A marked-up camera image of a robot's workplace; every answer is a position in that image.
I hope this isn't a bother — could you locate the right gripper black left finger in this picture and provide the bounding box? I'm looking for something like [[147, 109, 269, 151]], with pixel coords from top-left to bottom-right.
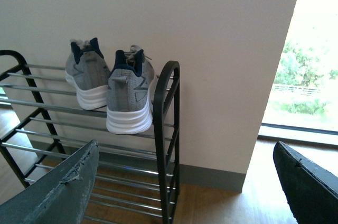
[[1, 140, 99, 223]]

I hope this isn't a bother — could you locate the black metal shoe rack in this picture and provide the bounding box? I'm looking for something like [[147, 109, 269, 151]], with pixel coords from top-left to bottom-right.
[[1, 50, 180, 223]]

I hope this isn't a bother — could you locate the grey knit sneaker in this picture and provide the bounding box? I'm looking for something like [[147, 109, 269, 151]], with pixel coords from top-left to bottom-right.
[[106, 45, 155, 135], [65, 38, 110, 110]]

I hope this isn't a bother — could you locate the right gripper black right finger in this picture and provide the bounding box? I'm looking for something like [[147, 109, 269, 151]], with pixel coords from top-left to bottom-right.
[[273, 141, 337, 223]]

